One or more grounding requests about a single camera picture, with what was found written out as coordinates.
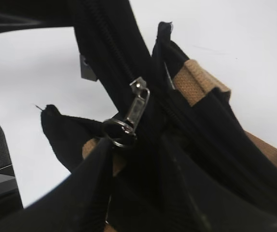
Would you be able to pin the silver zipper pull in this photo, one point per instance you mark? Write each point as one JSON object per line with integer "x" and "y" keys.
{"x": 132, "y": 119}

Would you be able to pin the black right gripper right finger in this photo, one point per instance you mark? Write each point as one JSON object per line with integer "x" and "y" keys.
{"x": 192, "y": 195}

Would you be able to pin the black canvas tote bag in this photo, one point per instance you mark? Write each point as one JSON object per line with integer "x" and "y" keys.
{"x": 186, "y": 103}

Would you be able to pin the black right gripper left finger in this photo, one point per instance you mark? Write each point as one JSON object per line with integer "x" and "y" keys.
{"x": 78, "y": 204}

